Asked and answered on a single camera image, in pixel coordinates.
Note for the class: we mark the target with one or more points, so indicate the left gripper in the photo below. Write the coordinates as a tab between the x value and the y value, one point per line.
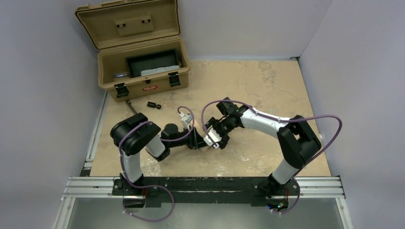
195	140

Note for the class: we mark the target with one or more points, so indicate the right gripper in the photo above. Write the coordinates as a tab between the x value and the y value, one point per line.
218	130

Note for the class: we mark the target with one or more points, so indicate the beige folding umbrella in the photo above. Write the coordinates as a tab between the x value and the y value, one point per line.
201	132

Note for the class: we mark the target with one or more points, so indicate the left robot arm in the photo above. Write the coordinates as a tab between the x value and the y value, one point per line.
137	132

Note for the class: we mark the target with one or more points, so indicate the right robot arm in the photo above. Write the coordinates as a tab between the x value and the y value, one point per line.
296	138

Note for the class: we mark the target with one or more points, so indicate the small black cylinder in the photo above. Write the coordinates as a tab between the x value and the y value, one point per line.
153	105

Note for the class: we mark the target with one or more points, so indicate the black hex key tool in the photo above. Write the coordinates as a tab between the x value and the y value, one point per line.
132	109

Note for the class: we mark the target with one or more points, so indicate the grey box in case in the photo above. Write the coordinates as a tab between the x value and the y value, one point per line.
159	70

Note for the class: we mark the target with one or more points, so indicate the black tray in case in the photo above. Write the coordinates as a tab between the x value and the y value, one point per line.
137	64

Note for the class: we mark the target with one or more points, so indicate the metal can in case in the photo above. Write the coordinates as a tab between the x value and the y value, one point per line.
121	75

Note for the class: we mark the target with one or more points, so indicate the tan hard case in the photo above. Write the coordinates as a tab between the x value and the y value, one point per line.
125	28

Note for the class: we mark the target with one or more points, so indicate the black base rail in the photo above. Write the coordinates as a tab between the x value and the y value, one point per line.
255	191

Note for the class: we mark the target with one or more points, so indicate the aluminium frame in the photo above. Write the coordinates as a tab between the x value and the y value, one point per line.
88	203

